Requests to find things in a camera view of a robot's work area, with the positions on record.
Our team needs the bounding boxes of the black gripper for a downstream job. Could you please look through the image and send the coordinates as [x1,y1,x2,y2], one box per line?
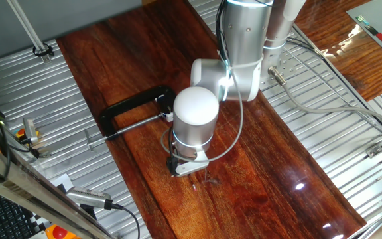
[166,155,180,177]

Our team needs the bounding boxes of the black C-clamp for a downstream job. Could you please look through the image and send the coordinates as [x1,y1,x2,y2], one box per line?
[84,85,177,152]

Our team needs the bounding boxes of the glossy brown wood board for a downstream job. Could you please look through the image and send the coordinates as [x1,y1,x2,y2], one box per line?
[56,0,367,239]

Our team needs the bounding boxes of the white paper sheet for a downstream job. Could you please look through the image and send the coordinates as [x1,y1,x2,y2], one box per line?
[50,173,75,194]

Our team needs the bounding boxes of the red emergency stop button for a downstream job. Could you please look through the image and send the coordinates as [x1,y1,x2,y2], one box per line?
[44,224,82,239]

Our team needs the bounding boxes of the black white marker sheet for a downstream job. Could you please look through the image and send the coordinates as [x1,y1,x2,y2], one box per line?
[28,214,52,233]

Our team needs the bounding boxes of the black keyboard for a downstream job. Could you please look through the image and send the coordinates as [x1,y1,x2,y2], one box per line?
[0,185,38,239]

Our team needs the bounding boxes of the brown wood side table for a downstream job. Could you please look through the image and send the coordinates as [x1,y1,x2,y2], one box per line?
[293,0,382,102]

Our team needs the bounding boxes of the grey brick baseplate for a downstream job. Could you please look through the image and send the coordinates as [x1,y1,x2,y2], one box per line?
[346,0,382,68]

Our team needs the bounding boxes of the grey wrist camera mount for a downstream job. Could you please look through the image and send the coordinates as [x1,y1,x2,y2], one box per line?
[175,149,210,177]

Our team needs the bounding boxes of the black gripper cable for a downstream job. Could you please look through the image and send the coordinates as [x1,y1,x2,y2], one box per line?
[166,127,176,160]

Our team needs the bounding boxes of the black camera cable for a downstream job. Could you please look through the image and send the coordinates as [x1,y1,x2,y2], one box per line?
[110,202,141,239]

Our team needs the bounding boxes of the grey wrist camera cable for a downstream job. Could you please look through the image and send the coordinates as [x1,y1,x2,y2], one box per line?
[160,49,245,163]

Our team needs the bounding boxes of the silver depth camera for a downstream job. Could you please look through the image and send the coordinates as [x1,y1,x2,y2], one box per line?
[23,118,39,145]
[66,186,114,210]

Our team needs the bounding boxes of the black camera stand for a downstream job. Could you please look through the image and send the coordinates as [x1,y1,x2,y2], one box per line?
[79,204,98,220]

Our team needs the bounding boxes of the grey cable with metal connector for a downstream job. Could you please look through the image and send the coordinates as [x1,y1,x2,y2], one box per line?
[267,66,382,132]

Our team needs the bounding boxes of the black metal camera bracket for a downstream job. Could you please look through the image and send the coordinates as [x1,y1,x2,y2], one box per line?
[20,137,51,159]

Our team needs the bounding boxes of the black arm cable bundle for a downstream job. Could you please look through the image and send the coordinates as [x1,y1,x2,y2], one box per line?
[215,0,229,66]

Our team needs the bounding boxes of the shiny steel frame rail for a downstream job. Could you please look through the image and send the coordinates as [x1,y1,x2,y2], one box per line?
[0,131,115,239]

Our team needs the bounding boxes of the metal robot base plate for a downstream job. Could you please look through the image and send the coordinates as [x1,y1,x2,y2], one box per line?
[259,42,300,91]

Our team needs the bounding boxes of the black ring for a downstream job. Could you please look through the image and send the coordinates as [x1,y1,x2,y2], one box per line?
[32,42,55,58]

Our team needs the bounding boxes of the aluminium post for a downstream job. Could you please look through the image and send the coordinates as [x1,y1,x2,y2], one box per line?
[7,0,52,64]

